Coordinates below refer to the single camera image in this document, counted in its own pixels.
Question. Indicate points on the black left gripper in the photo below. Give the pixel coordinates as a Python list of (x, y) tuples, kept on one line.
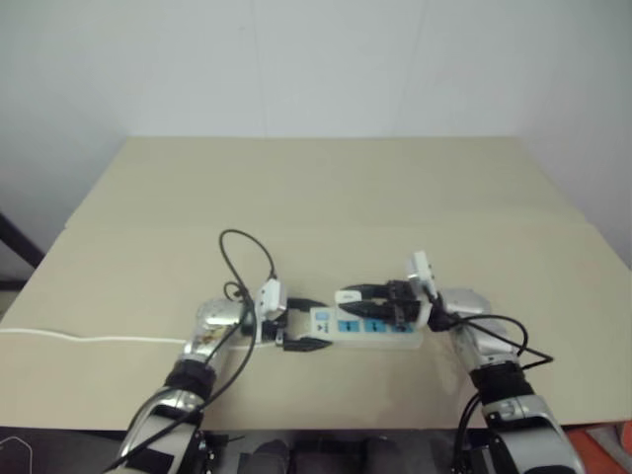
[(274, 330)]

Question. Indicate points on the white charger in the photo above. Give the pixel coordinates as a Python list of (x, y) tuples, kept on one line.
[(347, 296)]

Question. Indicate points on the orange object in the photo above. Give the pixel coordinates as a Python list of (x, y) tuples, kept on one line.
[(587, 454)]

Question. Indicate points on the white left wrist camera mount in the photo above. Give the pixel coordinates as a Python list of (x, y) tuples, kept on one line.
[(270, 296)]

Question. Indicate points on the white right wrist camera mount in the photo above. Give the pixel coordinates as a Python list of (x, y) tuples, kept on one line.
[(419, 269)]

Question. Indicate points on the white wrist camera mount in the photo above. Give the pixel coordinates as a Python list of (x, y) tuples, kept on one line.
[(419, 269), (270, 296)]

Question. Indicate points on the black board with white line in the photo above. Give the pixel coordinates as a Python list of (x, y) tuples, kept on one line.
[(44, 451)]

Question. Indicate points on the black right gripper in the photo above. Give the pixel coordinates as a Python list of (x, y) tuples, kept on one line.
[(402, 302)]

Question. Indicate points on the white power strip blue sockets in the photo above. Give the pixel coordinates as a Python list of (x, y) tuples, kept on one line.
[(368, 335)]

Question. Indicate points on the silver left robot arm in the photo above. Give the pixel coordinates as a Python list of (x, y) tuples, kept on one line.
[(210, 321)]

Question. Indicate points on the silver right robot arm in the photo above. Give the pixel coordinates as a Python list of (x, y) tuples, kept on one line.
[(494, 345)]

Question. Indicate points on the black metal frame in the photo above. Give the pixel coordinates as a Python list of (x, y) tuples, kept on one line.
[(20, 242)]

